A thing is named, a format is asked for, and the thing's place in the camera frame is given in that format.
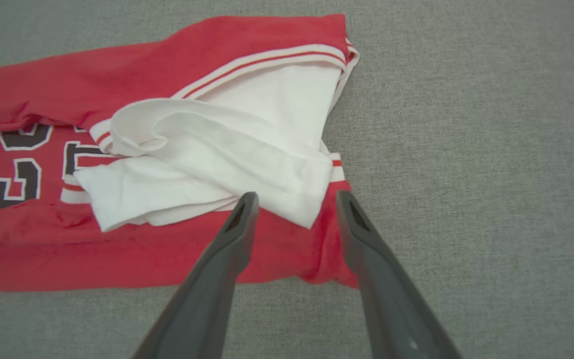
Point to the red white jersey shirt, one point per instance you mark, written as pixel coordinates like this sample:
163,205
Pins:
117,75

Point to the grey fabric sofa cushion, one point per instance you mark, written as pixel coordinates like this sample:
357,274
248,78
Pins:
466,149

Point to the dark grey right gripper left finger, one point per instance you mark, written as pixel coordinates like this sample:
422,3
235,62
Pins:
202,309

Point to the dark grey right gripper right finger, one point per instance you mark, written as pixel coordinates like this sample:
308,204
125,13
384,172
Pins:
391,309

